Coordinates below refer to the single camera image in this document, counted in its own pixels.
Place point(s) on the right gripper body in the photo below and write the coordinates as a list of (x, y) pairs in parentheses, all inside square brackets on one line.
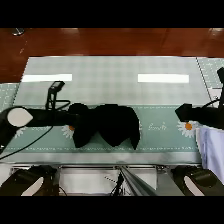
[(186, 112)]

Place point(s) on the black garment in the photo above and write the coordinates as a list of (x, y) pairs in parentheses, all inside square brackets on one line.
[(115, 124)]

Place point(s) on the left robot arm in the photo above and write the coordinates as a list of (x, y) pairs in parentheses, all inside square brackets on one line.
[(20, 117)]

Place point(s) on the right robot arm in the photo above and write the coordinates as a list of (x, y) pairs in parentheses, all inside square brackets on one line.
[(197, 181)]

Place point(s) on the pale lilac garment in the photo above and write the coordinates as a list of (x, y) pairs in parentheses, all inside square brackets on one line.
[(213, 150)]

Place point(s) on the silver frame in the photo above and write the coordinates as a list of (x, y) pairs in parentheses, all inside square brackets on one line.
[(141, 187)]

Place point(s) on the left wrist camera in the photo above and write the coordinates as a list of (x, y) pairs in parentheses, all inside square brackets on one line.
[(56, 86)]

